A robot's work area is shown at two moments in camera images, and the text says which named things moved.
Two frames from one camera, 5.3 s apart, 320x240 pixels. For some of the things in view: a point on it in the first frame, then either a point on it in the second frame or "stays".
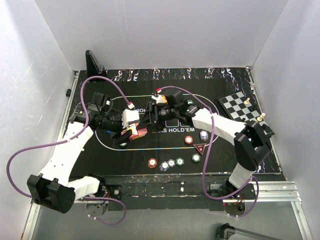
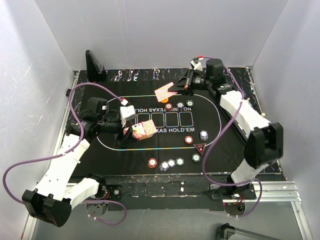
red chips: [188, 139] stays
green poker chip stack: [179, 161] stays
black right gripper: [146, 119] → [183, 84]
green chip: [196, 157] stays
